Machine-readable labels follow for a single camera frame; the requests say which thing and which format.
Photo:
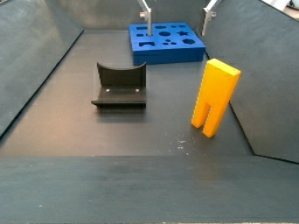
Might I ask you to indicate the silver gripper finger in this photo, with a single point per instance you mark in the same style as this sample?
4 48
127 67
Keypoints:
146 15
210 14

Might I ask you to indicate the yellow double-square peg object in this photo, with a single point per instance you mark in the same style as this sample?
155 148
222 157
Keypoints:
219 81

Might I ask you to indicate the blue foam shape board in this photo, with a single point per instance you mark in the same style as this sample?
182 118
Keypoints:
173 44

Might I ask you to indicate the black curved holder stand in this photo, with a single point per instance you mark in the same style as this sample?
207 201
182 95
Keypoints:
122 86

